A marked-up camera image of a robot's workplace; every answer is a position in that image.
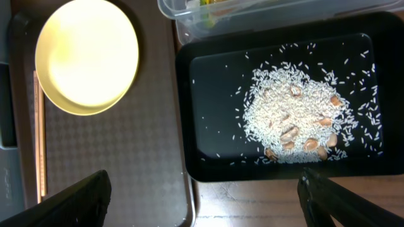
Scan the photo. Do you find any clear plastic bin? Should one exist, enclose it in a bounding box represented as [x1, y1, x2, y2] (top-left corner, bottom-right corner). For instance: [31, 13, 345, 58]
[157, 0, 403, 45]

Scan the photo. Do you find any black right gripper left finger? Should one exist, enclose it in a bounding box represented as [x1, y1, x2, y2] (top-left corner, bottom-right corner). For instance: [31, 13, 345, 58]
[1, 170, 112, 227]

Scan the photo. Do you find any wooden chopstick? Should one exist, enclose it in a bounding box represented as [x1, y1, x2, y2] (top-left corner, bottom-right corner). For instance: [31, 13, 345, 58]
[39, 88, 47, 197]
[33, 71, 42, 204]

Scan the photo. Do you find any black plastic tray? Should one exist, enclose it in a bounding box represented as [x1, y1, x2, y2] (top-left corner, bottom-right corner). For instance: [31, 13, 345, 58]
[175, 12, 403, 182]

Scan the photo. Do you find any green yellow snack wrapper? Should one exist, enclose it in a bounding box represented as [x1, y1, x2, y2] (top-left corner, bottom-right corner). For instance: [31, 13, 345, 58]
[199, 0, 230, 28]

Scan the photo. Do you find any brown plastic tray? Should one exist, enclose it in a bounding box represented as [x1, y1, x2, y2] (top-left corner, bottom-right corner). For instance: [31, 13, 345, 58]
[8, 1, 196, 226]

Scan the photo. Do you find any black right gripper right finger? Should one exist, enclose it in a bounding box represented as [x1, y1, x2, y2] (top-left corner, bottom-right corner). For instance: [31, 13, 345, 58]
[297, 168, 403, 226]

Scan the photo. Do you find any rice food waste pile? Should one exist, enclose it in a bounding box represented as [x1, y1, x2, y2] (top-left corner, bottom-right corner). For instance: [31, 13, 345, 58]
[191, 42, 384, 166]

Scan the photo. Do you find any yellow plate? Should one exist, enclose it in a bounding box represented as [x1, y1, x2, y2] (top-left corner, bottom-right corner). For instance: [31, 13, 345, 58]
[35, 0, 140, 116]

